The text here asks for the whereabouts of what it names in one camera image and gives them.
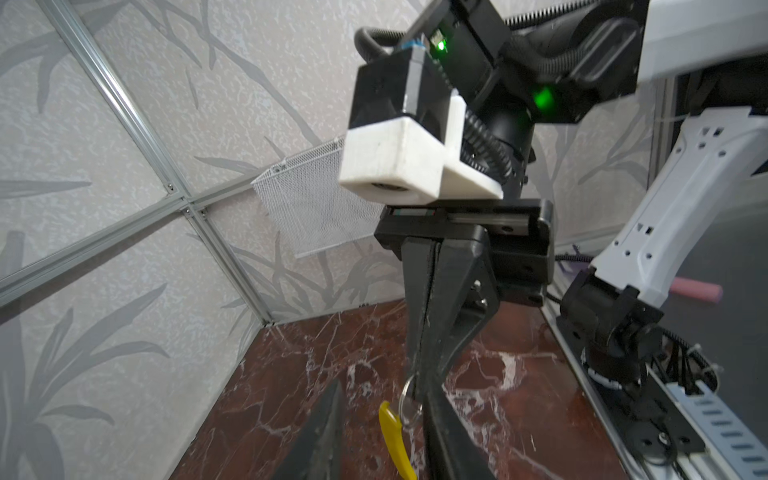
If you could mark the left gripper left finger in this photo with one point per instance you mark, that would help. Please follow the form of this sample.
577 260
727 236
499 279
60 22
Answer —
317 451

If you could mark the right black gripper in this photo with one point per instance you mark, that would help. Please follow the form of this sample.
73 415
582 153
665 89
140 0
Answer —
450 288

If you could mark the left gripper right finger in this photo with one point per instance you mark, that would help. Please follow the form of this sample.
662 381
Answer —
450 451

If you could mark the keyring with yellow tag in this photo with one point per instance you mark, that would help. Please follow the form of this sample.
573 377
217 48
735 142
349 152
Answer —
394 419

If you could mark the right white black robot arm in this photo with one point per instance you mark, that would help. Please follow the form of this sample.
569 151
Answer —
489 139

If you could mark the pink cylinder on bench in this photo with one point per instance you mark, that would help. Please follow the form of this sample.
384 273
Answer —
697 290

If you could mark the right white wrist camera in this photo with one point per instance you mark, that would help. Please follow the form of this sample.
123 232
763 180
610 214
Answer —
405 134

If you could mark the white wire mesh basket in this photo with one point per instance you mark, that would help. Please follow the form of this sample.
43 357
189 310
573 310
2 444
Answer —
308 207

